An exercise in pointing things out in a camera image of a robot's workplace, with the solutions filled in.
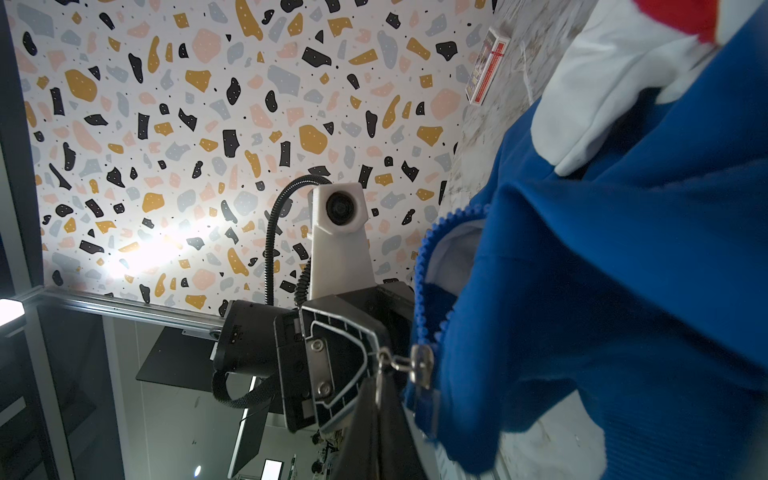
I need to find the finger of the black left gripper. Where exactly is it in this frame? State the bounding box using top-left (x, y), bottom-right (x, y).
top-left (335, 282), bottom-right (414, 360)
top-left (299, 295), bottom-right (384, 435)

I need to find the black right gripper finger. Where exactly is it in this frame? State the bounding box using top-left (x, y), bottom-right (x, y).
top-left (331, 372), bottom-right (427, 480)

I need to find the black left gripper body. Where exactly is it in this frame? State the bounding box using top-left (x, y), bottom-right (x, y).
top-left (274, 310), bottom-right (315, 433)

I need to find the blue red white jacket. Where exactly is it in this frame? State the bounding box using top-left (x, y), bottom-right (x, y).
top-left (406, 1), bottom-right (767, 479)

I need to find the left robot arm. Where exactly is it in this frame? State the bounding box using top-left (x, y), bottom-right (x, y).
top-left (212, 175), bottom-right (414, 434)

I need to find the small playing card box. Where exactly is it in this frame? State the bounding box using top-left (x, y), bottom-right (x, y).
top-left (465, 28), bottom-right (510, 105)

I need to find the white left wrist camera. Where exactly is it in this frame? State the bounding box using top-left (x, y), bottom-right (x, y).
top-left (308, 182), bottom-right (376, 300)

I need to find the silver zipper pull ring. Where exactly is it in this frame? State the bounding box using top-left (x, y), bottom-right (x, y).
top-left (376, 343), bottom-right (436, 391)

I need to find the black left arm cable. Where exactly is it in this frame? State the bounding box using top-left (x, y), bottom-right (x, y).
top-left (263, 173), bottom-right (334, 307)

